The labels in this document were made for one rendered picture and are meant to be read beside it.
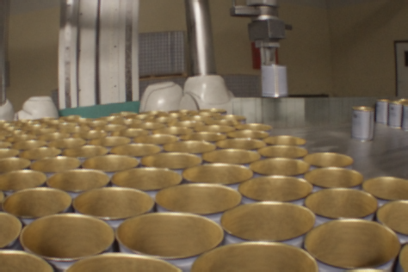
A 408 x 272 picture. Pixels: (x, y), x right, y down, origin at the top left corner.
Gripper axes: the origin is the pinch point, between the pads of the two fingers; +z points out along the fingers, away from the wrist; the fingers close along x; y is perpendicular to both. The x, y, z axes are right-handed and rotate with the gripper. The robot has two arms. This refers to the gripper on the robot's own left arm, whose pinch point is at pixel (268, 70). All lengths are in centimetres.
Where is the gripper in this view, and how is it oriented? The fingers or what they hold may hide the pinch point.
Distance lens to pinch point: 88.6
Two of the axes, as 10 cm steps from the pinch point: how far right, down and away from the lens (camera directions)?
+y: 9.7, -0.8, 2.5
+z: 0.3, 9.8, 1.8
